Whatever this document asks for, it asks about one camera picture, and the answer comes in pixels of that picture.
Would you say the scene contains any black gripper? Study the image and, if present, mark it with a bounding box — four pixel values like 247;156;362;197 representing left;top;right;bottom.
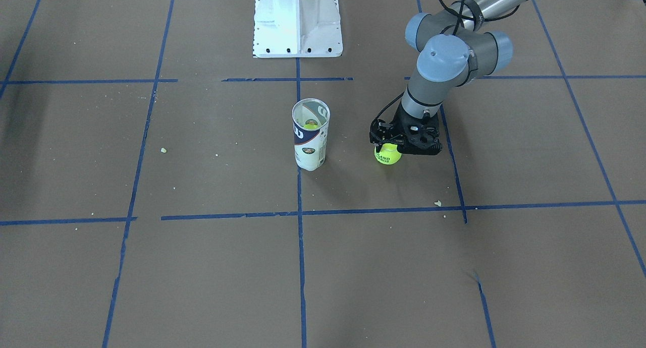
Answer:
369;104;429;146

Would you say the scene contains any yellow tennis ball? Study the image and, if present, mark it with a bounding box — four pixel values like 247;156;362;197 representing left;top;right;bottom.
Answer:
374;143;402;165

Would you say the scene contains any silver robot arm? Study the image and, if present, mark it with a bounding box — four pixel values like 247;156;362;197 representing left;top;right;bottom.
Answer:
369;0;529;155

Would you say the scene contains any tennis ball can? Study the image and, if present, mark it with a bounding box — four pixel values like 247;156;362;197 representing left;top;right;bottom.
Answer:
292;98;331;171

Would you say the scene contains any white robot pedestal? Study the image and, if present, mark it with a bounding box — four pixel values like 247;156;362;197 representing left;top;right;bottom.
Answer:
252;0;344;59

